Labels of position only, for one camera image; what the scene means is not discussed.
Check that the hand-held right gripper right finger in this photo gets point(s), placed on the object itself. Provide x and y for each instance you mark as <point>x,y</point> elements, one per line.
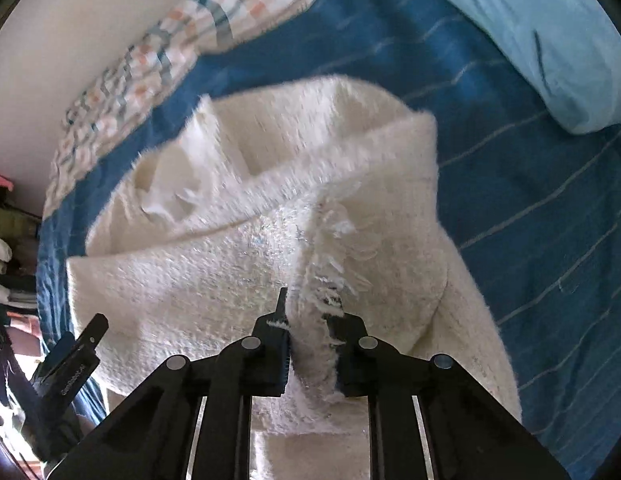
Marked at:
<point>348,365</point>

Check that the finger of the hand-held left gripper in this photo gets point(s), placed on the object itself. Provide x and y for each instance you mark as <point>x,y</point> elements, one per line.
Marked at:
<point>93,332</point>

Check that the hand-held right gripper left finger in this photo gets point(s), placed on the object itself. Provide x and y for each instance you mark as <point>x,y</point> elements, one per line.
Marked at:
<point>275,360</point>

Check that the white fringed towel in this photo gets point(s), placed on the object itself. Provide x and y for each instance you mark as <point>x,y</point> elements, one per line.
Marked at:
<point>230,270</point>

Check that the shelf of folded clothes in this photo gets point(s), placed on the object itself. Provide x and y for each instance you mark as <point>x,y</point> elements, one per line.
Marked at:
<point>8,260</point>

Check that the blue striped bed sheet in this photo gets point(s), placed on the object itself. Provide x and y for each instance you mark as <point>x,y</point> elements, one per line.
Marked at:
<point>515,200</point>

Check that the plaid checkered blanket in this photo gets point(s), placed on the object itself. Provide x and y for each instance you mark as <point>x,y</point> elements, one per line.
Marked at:
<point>155,60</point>

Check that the light blue pillow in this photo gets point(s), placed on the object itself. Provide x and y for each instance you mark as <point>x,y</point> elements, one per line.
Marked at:
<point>530,30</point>

